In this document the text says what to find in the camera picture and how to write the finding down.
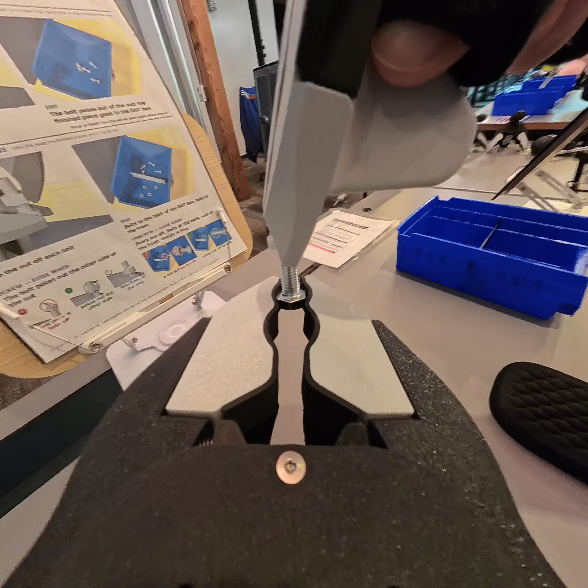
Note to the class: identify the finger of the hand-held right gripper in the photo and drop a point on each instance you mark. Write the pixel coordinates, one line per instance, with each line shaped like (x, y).
(298, 183)

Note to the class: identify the black tablet on stand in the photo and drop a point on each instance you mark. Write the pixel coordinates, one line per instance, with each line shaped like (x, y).
(551, 148)

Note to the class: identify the wooden document stand board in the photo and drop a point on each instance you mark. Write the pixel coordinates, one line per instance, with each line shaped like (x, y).
(11, 356)

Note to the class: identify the blue hanging jacket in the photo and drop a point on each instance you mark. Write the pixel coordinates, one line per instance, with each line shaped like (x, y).
(250, 124)

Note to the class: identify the silver hex bolt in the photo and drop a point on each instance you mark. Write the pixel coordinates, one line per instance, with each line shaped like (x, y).
(289, 282)

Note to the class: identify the white printed paper sheet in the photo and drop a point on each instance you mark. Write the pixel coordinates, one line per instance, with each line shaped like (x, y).
(340, 234)

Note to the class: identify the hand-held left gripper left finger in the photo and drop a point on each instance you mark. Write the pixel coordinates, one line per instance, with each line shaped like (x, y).
(220, 358)

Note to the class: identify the blue divided plastic bin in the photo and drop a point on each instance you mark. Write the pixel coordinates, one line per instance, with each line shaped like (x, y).
(505, 285)

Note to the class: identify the idle hand-held gripper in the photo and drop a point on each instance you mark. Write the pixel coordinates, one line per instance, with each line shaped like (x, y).
(514, 126)

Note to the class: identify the black monitor on stand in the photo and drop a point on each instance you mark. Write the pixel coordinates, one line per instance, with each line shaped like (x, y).
(266, 101)

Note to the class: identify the person's right forearm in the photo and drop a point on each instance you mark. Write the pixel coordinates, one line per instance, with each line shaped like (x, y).
(560, 27)

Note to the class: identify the blue storage bin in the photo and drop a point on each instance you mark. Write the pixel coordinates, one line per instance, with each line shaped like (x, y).
(551, 83)
(528, 103)

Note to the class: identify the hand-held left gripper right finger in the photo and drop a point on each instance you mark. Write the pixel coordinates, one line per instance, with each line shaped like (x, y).
(358, 367)

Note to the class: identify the person's right hand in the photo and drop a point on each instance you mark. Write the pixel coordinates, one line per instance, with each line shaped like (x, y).
(413, 55)

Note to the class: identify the black mesh armrest pad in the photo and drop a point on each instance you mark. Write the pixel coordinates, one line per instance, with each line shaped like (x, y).
(542, 413)

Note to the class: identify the silver hex nut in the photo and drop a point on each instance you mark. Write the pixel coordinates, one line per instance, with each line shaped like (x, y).
(290, 299)

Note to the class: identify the white stand base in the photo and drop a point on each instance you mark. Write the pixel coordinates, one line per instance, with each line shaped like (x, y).
(126, 367)

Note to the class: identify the wooden post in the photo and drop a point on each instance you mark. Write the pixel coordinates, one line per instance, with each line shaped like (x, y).
(213, 92)

